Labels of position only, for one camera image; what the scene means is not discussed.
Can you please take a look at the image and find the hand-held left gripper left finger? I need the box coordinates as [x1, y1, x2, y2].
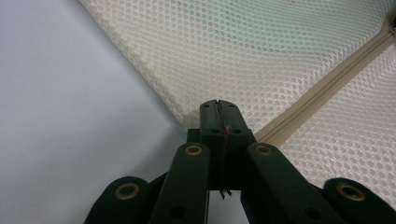
[186, 99, 226, 191]

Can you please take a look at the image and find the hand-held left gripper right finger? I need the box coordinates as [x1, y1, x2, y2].
[218, 99, 258, 191]

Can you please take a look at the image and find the cream mesh laundry bag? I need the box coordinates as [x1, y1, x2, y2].
[78, 0, 396, 213]

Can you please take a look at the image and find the green garment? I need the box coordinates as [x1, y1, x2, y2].
[211, 0, 349, 50]

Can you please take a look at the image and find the pale lavender mat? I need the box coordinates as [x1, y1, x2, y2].
[0, 0, 244, 224]

